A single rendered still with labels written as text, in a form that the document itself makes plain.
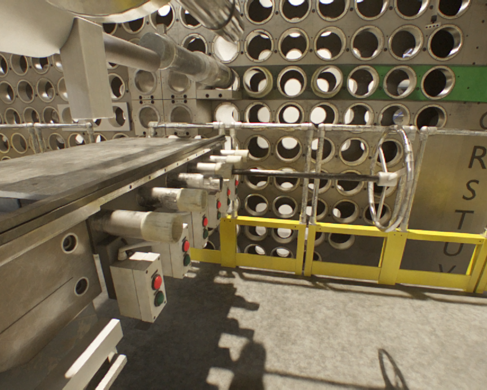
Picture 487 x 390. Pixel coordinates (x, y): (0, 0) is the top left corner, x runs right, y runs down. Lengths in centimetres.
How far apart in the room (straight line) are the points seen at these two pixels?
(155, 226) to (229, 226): 123
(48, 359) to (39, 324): 12
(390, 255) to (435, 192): 104
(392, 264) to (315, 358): 83
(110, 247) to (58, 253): 11
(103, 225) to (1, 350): 26
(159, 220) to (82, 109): 37
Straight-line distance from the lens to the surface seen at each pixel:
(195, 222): 90
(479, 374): 169
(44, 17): 73
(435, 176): 270
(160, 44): 126
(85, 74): 76
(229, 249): 184
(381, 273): 193
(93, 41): 80
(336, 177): 99
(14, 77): 384
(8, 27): 71
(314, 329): 154
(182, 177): 88
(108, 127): 298
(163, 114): 223
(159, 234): 54
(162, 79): 223
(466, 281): 216
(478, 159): 283
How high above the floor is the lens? 110
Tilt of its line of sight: 19 degrees down
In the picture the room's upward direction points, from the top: straight up
